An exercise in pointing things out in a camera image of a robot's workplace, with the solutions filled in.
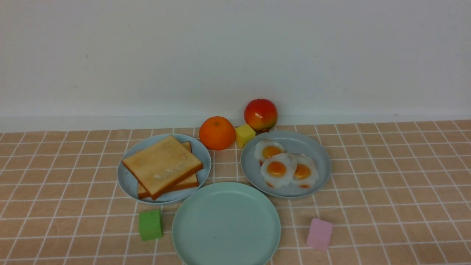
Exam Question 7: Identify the yellow cube block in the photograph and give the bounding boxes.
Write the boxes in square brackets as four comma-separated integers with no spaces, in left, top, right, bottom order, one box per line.
[235,124,256,149]

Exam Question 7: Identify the fried egg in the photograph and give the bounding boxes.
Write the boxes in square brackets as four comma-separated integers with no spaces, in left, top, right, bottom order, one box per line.
[254,139,286,166]
[260,153,297,188]
[291,154,319,188]

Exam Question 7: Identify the grey-blue right plate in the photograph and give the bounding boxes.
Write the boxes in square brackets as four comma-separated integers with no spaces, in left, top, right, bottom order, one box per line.
[240,131,332,199]

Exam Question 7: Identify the orange fruit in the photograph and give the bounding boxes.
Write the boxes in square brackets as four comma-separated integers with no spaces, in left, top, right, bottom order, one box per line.
[199,116,236,151]

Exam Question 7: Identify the light blue left plate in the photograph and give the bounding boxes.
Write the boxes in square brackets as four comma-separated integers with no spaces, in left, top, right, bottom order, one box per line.
[117,133,212,205]

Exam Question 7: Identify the pink cube block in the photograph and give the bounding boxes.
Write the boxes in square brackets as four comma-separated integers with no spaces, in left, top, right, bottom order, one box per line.
[306,218,333,251]

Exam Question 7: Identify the mint green front plate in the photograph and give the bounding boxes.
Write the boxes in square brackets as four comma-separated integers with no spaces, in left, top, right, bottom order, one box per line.
[172,182,281,265]

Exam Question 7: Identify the green cube block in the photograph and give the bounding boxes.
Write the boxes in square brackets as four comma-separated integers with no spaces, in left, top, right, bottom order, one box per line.
[138,209,163,241]

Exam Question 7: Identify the red yellow apple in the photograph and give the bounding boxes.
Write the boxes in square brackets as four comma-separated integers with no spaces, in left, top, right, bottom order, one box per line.
[244,98,278,133]

